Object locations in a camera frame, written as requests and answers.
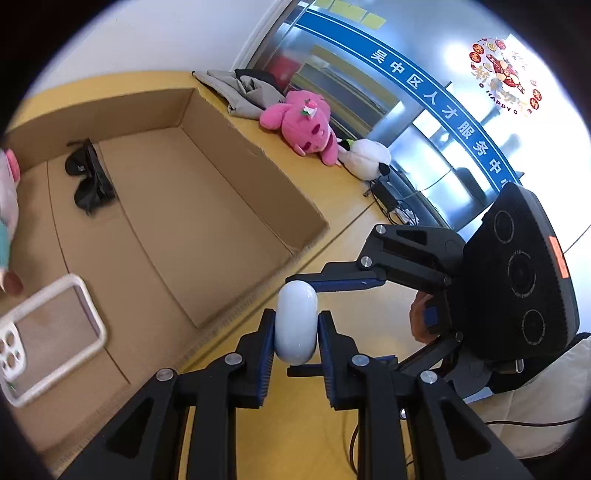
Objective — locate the blue wall banner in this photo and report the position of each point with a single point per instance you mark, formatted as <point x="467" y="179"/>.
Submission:
<point x="415" y="97"/>

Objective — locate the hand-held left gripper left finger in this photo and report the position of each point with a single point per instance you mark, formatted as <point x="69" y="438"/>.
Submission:
<point x="265" y="360"/>

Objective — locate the round festive window sticker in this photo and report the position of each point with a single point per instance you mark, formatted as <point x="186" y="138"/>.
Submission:
<point x="505" y="76"/>

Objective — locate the pink pig plush toy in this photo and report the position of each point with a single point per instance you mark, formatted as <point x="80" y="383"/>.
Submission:
<point x="7" y="198"/>

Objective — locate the cream cloth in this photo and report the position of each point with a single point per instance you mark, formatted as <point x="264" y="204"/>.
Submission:
<point x="554" y="392"/>

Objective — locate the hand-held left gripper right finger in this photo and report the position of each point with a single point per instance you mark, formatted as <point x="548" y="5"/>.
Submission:
<point x="325" y="360"/>

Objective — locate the grey jacket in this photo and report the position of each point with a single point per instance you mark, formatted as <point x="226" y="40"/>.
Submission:
<point x="240" y="97"/>

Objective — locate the white plush toy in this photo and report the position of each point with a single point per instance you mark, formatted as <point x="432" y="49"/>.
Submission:
<point x="367" y="159"/>

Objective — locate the cardboard box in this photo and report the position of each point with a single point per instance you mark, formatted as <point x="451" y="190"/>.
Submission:
<point x="184" y="207"/>

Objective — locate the black sunglasses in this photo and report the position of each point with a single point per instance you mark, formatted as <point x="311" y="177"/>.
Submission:
<point x="92" y="189"/>

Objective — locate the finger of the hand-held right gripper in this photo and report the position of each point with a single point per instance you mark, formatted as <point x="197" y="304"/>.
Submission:
<point x="429" y="355"/>
<point x="351" y="281"/>

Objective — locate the black power adapter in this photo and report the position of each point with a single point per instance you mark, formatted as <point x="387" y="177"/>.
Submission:
<point x="385" y="194"/>

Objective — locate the yellow sticky note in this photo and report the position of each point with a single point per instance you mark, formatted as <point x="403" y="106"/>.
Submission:
<point x="375" y="20"/>
<point x="346" y="8"/>

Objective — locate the white earbud case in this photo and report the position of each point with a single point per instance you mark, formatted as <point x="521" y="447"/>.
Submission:
<point x="295" y="323"/>

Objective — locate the magenta rabbit plush toy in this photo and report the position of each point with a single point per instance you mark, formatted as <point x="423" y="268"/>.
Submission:
<point x="304" y="124"/>

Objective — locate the person's right hand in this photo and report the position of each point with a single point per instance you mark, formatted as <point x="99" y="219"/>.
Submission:
<point x="420" y="321"/>

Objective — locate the clear white phone case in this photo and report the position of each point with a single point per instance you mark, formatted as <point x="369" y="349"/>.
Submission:
<point x="46" y="341"/>

